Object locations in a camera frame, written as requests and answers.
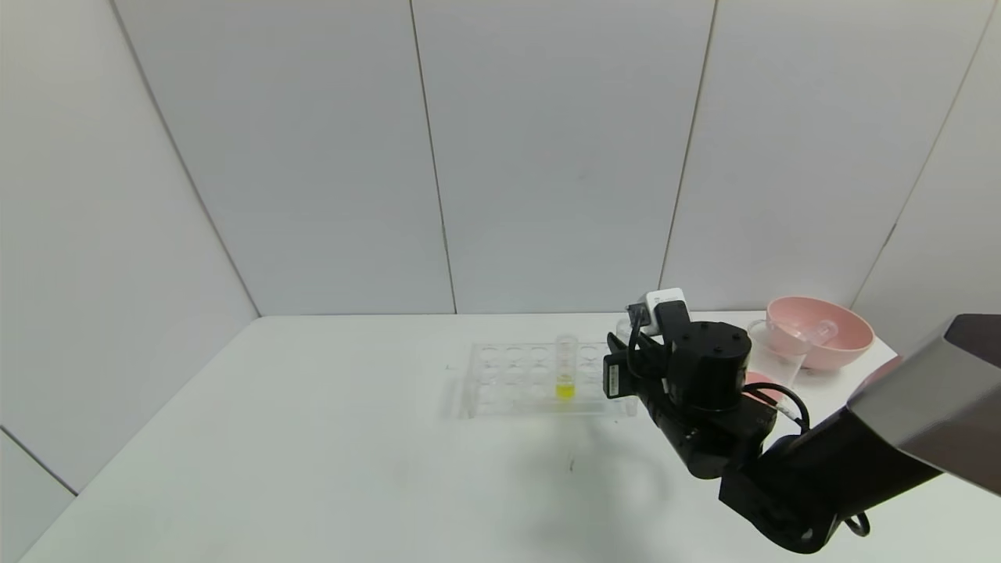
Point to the pink bowl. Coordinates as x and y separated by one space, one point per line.
848 344

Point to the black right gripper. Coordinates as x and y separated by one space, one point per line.
614 377

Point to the clear glass beaker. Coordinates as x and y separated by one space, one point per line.
782 363

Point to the test tube with yellow pigment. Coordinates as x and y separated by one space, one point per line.
565 389

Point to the clear acrylic test tube rack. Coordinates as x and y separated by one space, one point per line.
508 383

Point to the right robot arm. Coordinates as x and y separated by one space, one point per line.
923 407

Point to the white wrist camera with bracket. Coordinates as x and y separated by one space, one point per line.
663 301

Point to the test tube with red pigment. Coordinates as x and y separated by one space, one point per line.
813 335

